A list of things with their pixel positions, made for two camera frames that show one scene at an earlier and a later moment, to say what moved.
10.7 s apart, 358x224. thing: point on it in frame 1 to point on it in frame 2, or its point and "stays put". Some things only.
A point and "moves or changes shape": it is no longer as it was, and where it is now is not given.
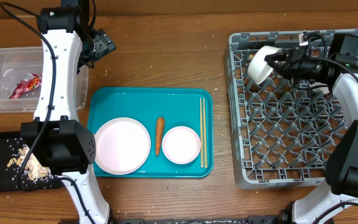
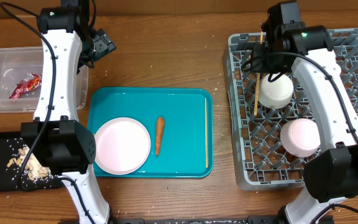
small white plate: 181,145 to 300,137
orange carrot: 160,123 stays put
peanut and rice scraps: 33,168 stays put
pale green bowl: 259,69 moves or changes shape
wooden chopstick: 205,130 stays put
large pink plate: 122,145 stays put
